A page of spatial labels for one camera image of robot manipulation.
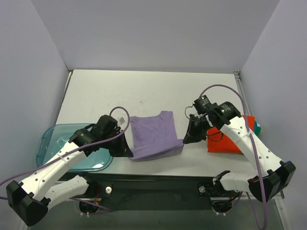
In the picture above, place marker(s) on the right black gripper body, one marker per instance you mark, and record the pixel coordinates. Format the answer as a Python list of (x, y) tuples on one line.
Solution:
[(195, 125)]

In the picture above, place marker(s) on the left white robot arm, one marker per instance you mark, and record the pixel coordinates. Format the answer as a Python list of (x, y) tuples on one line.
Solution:
[(35, 195)]

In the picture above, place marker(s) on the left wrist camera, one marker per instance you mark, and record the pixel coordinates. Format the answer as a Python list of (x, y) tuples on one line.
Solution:
[(121, 121)]

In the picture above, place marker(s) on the purple t shirt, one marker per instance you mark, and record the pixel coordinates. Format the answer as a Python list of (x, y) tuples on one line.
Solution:
[(154, 137)]

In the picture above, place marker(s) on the folded orange t shirt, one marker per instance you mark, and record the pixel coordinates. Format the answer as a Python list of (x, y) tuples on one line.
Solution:
[(217, 142)]

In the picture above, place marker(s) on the teal transparent plastic bin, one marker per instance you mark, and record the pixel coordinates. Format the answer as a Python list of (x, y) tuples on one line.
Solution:
[(54, 139)]

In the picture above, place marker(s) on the folded green t shirt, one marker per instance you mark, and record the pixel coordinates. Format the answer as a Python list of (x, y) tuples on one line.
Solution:
[(257, 131)]

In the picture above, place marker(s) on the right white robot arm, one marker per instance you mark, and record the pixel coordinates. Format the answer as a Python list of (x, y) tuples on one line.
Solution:
[(272, 174)]

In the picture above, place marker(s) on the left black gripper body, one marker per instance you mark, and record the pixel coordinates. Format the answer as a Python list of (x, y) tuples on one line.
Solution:
[(117, 143)]

